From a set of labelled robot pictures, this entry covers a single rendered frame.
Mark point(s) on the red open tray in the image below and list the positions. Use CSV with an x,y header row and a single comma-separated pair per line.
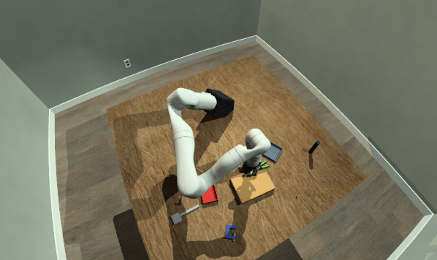
x,y
210,195

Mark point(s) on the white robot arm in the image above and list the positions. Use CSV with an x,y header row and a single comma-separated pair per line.
x,y
189,184

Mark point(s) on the light tan wooden slab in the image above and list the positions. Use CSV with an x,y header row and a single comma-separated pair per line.
x,y
251,187

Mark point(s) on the black cylinder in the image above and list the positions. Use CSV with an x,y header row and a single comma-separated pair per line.
x,y
314,147

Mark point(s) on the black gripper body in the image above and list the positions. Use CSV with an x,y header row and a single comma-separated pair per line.
x,y
247,167

